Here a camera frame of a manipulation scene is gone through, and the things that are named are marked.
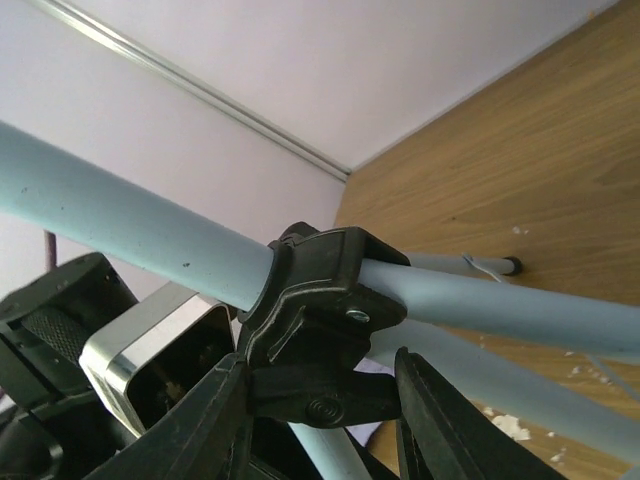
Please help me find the white debris pile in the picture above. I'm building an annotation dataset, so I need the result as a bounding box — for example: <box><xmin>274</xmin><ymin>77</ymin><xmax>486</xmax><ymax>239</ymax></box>
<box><xmin>475</xmin><ymin>224</ymin><xmax>635</xmax><ymax>478</ymax></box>

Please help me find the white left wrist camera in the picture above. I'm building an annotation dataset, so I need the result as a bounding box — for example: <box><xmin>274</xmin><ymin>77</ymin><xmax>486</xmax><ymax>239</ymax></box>
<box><xmin>79</xmin><ymin>283</ymin><xmax>237</xmax><ymax>438</ymax></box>

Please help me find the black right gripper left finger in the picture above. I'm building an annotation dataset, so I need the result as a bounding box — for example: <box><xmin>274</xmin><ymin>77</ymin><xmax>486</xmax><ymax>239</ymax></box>
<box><xmin>88</xmin><ymin>354</ymin><xmax>253</xmax><ymax>480</ymax></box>

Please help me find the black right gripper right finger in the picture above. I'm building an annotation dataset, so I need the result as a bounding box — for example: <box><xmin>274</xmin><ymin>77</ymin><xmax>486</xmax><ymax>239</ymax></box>
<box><xmin>395</xmin><ymin>347</ymin><xmax>563</xmax><ymax>480</ymax></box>

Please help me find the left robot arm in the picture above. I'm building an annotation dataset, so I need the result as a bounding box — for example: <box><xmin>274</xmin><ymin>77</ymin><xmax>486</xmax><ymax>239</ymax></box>
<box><xmin>1</xmin><ymin>253</ymin><xmax>137</xmax><ymax>479</ymax></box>

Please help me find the light blue music stand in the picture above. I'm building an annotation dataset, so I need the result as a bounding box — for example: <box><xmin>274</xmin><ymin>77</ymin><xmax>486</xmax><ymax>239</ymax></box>
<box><xmin>1</xmin><ymin>125</ymin><xmax>639</xmax><ymax>479</ymax></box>

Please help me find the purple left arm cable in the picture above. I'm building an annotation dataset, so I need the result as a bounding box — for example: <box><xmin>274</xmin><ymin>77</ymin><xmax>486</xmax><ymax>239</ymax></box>
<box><xmin>42</xmin><ymin>229</ymin><xmax>59</xmax><ymax>274</ymax></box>

